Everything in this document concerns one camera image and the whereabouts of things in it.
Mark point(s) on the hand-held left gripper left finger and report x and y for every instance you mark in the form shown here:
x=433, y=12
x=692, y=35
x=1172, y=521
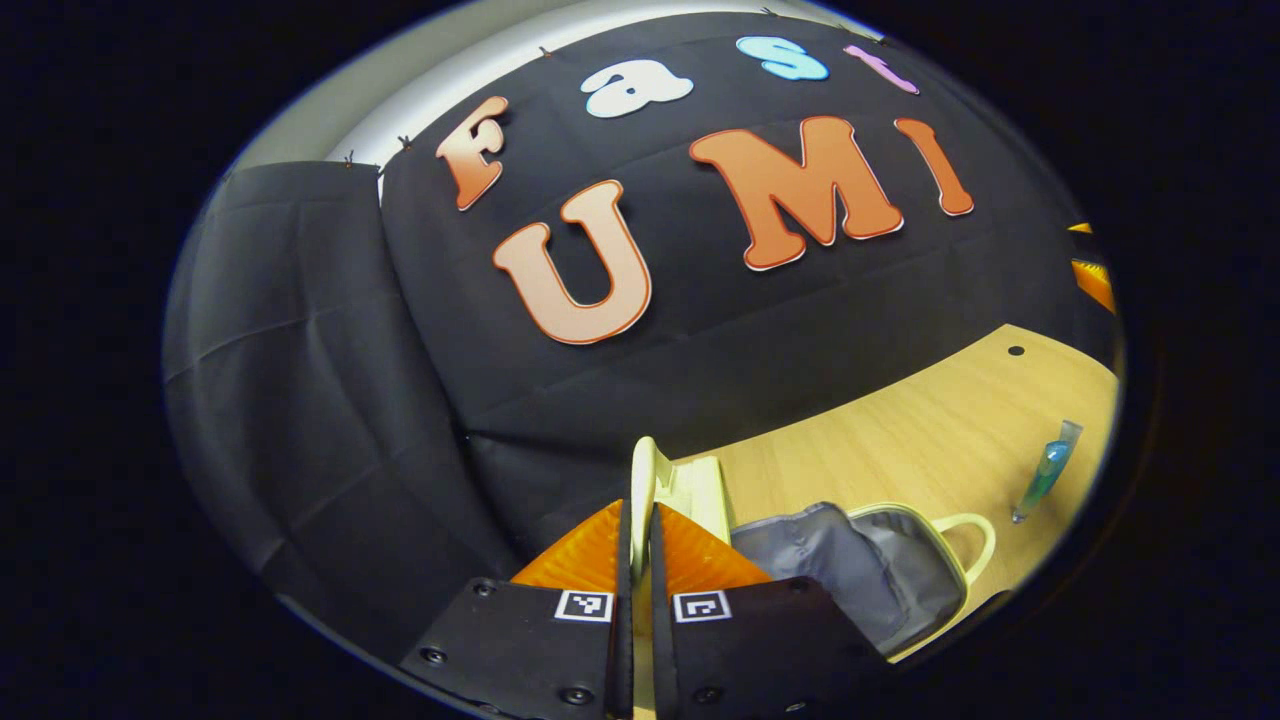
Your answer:
x=624, y=650

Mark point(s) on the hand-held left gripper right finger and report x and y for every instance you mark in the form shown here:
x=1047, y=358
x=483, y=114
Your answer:
x=660, y=650

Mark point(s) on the blue skin care tube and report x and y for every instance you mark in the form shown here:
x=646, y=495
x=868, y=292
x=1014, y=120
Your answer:
x=1048, y=470

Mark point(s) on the pale yellow suitcase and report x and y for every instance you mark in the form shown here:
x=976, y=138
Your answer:
x=850, y=570

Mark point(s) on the row of small cloth clips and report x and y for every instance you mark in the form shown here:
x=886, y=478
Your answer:
x=405, y=143

